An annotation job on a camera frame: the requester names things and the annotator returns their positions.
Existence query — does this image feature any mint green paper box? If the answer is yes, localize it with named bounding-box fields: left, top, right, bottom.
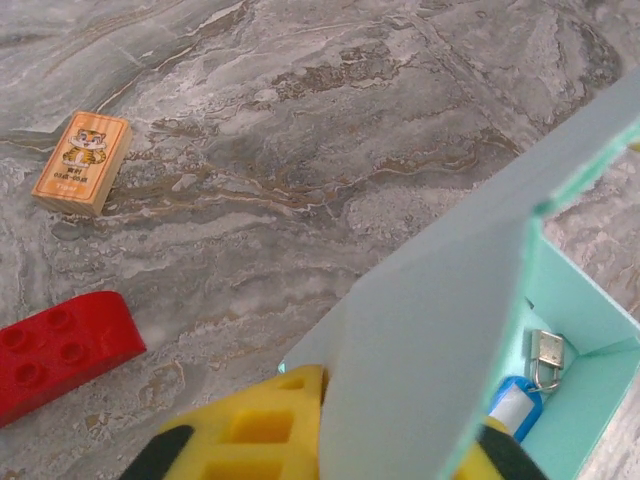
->
left=277, top=64, right=640, bottom=480

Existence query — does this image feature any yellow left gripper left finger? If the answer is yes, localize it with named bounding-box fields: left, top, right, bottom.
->
left=118, top=363, right=332, bottom=480

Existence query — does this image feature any blue key tag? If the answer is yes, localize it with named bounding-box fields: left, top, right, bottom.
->
left=487, top=375, right=544, bottom=444

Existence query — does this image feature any small silver padlock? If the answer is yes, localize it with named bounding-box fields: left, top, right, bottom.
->
left=528, top=328, right=566, bottom=396

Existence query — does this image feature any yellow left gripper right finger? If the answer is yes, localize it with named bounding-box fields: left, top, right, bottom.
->
left=439, top=419, right=551, bottom=480

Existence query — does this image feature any red studded toy brick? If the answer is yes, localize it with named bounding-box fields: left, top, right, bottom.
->
left=0, top=290, right=148, bottom=429

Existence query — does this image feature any wooden tiger picture block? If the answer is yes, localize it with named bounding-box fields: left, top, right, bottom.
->
left=30, top=110, right=134, bottom=217

